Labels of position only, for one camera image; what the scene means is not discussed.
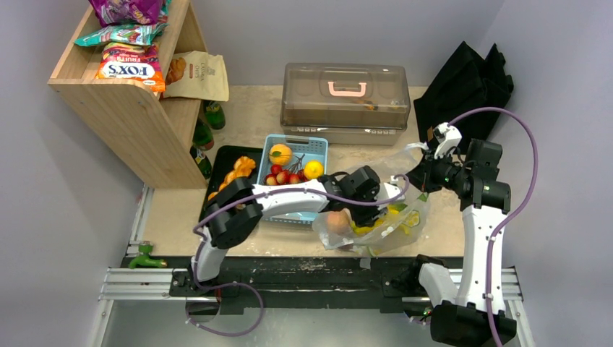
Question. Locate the black table front rail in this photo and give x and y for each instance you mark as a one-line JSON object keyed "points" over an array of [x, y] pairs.
{"points": [[386, 284]]}

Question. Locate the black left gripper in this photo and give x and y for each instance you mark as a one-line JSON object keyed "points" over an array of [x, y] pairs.
{"points": [[367, 218]]}

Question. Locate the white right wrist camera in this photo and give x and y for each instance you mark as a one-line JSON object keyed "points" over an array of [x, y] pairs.
{"points": [[448, 138]]}

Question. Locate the orange twisted bread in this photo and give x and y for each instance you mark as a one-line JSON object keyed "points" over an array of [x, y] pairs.
{"points": [[242, 168]]}

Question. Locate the light blue plastic basket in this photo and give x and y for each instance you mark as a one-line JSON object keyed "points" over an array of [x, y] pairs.
{"points": [[304, 149]]}

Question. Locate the red lychee bunch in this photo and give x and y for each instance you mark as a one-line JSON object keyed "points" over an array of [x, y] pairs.
{"points": [[293, 173]]}

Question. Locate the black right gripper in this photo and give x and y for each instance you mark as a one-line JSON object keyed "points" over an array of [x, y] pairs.
{"points": [[426, 169]]}

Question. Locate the dark green tray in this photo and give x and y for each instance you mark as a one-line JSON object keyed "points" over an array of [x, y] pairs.
{"points": [[225, 158]]}

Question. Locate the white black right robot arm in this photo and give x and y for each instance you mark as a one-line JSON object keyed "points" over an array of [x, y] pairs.
{"points": [[472, 313]]}

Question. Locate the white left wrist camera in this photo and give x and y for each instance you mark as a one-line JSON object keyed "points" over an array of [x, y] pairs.
{"points": [[390, 192]]}

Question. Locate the clear plastic grocery bag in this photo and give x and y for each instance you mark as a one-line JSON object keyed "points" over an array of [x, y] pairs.
{"points": [[372, 231]]}

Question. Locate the purple snack bag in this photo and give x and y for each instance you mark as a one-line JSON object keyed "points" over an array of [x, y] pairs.
{"points": [[119, 12]]}

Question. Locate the aluminium frame rail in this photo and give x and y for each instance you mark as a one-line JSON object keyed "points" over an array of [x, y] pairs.
{"points": [[118, 287]]}

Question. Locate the yellow banana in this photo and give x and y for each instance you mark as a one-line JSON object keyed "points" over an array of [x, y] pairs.
{"points": [[364, 230]]}

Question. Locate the beige cassava chips bag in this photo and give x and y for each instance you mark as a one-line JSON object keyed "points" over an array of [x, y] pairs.
{"points": [[197, 75]]}

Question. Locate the green glass bottle red label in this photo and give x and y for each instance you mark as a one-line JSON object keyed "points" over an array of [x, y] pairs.
{"points": [[203, 136]]}

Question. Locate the black fabric tote bag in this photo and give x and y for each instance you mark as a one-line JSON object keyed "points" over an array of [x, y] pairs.
{"points": [[465, 82]]}

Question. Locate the wooden shelf unit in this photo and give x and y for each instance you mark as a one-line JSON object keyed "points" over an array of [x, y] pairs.
{"points": [[150, 134]]}

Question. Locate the teal snack bag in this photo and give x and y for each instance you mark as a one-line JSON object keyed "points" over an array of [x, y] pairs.
{"points": [[136, 35]]}

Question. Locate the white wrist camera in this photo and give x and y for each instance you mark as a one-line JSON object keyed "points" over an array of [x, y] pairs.
{"points": [[448, 138], [390, 192]]}

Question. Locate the pink box handle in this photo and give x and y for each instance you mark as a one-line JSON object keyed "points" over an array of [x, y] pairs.
{"points": [[357, 91]]}

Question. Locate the Fox's candy bag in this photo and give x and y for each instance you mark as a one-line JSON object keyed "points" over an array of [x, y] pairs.
{"points": [[124, 61]]}

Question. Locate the smoky clear storage box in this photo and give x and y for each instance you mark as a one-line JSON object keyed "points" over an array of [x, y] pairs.
{"points": [[378, 118]]}

